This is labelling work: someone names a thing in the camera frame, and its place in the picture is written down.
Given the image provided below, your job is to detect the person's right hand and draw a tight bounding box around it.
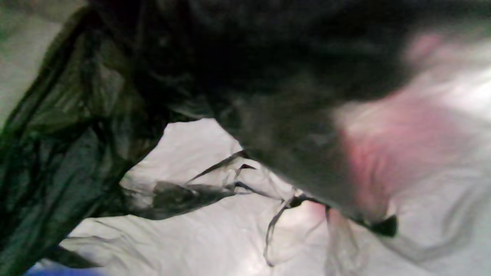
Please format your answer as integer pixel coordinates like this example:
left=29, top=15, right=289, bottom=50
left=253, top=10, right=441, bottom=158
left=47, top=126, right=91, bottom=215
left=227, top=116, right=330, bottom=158
left=184, top=0, right=422, bottom=236

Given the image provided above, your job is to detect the group of pink paper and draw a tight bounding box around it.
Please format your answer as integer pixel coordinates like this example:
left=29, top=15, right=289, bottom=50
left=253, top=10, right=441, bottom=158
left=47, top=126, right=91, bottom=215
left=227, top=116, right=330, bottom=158
left=338, top=31, right=461, bottom=215

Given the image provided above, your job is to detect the black plastic trash bag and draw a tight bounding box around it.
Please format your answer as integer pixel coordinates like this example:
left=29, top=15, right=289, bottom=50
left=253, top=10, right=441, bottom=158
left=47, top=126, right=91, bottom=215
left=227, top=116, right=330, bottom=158
left=0, top=0, right=491, bottom=276

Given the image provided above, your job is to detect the blue recycling bin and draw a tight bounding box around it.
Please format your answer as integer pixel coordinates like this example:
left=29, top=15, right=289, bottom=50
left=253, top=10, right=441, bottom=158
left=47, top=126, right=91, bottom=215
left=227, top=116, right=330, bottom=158
left=23, top=266, right=108, bottom=276

